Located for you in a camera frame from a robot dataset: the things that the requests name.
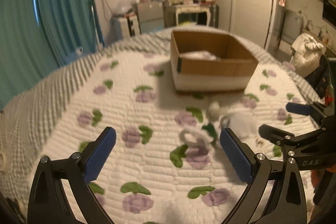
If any white grey sock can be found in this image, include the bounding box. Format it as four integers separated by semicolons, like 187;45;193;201
220;111;257;140

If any white navy tissue pack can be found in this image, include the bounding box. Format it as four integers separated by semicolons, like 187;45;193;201
181;51;219;61

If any person's right hand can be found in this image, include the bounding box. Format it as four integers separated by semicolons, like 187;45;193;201
311;165;335;205

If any white cloth bundle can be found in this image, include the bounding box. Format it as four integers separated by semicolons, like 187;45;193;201
290;33;325;78

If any grey checked bed sheet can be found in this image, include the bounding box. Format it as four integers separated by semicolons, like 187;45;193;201
1;27;317;215

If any black range hood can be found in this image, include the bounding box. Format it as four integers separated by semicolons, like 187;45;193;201
322;0;336;28

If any white floral quilted blanket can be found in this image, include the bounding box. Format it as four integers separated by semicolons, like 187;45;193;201
26;50;318;224

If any open cardboard box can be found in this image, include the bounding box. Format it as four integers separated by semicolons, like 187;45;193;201
170;29;259;93

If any white dressing table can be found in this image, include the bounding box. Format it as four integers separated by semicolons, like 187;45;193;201
163;0;219;28

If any clear water jug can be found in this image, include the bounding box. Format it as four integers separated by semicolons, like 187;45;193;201
75;47;84;56

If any grey low cabinet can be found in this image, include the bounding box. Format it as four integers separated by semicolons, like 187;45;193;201
135;1;165;34

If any white black suitcase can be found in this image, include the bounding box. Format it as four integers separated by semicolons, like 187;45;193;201
113;14;141;40

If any teal window curtain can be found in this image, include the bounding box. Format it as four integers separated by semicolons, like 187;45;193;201
1;0;104;106

